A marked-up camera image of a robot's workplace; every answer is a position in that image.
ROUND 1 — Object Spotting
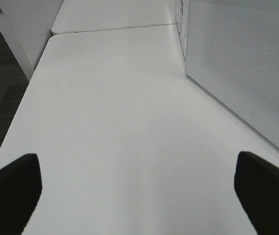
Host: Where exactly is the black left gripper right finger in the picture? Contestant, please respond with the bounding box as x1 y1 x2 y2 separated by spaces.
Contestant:
234 151 279 235

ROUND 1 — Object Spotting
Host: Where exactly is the white microwave door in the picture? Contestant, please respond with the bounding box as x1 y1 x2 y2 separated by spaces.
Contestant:
186 0 279 147

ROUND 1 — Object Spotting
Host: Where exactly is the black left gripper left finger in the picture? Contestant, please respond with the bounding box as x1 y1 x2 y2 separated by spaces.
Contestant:
0 154 42 235

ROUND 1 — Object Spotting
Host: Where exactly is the white microwave oven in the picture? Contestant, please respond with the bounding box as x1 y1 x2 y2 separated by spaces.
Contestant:
175 0 191 60

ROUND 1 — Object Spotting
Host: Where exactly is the white partition panel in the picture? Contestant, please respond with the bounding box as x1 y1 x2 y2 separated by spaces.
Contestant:
0 0 63 80

